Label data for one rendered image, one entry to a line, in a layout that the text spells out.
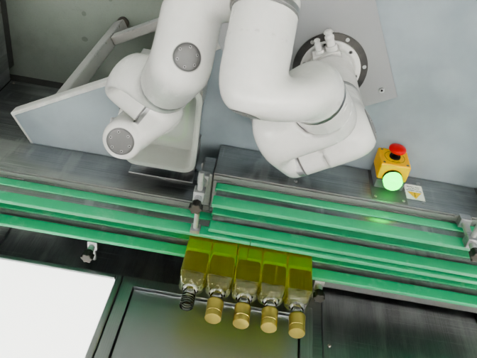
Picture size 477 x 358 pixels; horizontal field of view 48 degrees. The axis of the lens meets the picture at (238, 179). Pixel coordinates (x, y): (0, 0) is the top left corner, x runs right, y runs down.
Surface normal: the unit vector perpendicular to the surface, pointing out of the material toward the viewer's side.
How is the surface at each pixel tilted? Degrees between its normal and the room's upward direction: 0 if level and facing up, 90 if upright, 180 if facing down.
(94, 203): 90
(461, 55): 0
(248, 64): 45
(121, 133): 17
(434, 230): 90
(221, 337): 90
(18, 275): 90
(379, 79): 2
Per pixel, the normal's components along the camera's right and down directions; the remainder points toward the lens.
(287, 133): -0.21, 0.28
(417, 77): -0.11, 0.58
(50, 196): 0.13, -0.79
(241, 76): -0.33, -0.11
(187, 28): 0.13, -0.18
